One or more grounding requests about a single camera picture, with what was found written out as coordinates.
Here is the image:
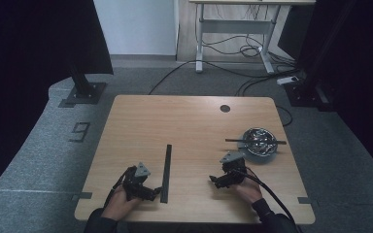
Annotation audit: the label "shiny metal bowl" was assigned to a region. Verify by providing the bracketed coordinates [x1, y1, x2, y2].
[242, 127, 279, 158]

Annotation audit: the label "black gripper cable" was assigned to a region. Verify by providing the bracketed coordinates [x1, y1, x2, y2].
[235, 168, 304, 233]
[103, 165, 137, 208]

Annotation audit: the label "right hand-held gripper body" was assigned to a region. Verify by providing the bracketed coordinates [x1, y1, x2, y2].
[219, 150, 248, 188]

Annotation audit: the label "tangled black cables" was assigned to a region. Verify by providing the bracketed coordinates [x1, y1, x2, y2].
[193, 4, 295, 66]

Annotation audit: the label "black chopstick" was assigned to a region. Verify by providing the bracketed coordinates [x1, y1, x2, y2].
[224, 138, 288, 145]
[224, 139, 288, 146]

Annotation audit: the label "black tape floor numeral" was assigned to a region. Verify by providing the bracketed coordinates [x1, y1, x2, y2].
[68, 121, 91, 144]

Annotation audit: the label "person's right hand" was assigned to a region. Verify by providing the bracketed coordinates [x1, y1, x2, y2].
[234, 177, 263, 205]

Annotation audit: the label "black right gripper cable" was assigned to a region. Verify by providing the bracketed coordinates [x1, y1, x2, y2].
[235, 168, 304, 233]

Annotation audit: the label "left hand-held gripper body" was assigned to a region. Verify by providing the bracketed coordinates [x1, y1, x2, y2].
[122, 161, 154, 202]

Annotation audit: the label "long black floor cable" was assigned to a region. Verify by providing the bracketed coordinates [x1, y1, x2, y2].
[148, 59, 300, 96]

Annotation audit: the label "grey round plate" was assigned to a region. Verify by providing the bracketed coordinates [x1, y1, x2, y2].
[237, 135, 278, 164]

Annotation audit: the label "grey tape piece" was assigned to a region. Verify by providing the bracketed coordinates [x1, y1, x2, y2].
[71, 191, 93, 201]
[297, 196, 319, 206]

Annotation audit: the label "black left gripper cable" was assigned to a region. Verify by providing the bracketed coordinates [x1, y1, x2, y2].
[103, 165, 137, 208]

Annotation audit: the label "black curtain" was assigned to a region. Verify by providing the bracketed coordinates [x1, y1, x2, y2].
[278, 0, 373, 183]
[0, 0, 115, 205]

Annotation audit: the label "white desk frame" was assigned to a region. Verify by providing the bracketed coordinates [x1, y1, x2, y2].
[188, 0, 317, 75]

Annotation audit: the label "long black chopstick case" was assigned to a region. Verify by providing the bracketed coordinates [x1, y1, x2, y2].
[160, 144, 173, 205]

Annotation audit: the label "black stand base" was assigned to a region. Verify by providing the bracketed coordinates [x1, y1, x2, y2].
[57, 59, 108, 109]

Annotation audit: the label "black looped cable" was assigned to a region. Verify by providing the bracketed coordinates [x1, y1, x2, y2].
[275, 105, 294, 127]

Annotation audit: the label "white power strip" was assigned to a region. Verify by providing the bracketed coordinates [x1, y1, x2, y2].
[276, 76, 300, 86]

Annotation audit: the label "black metal stand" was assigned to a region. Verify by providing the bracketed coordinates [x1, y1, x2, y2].
[285, 0, 357, 113]

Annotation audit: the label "person's left hand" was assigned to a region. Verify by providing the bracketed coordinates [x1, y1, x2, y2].
[101, 185, 143, 222]

